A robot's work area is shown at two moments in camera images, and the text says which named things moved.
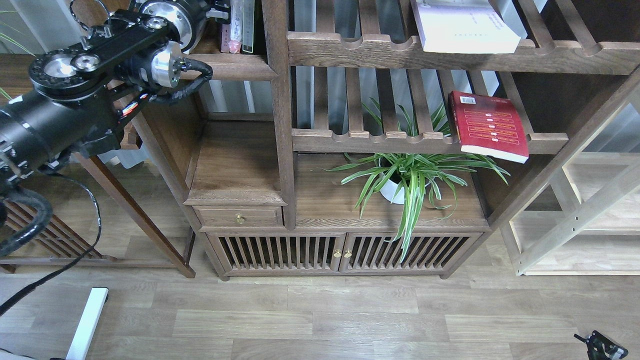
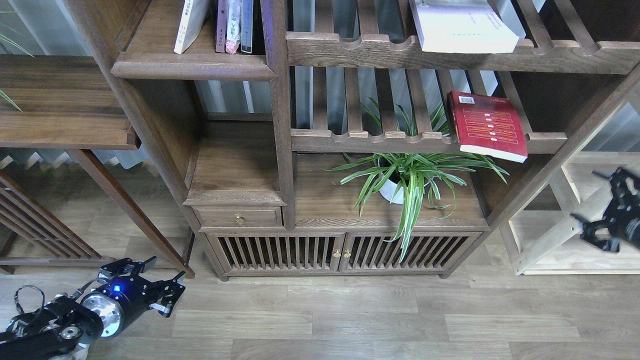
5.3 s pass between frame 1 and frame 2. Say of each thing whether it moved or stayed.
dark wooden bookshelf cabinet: stayed
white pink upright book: stayed
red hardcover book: stayed
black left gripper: moved
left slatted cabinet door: stayed
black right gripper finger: moved
